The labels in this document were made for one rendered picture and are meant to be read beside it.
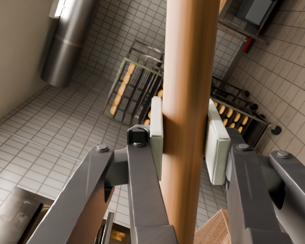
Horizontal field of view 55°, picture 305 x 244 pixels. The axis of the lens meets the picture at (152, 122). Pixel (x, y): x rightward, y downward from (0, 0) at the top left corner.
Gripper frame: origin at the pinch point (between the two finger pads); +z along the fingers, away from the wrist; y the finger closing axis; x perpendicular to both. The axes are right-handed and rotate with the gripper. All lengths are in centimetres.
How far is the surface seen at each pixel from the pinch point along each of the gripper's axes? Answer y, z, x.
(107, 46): -90, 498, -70
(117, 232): -27, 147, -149
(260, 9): 141, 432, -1
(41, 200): -80, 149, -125
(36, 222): -77, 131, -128
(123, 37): -63, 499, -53
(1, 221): -93, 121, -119
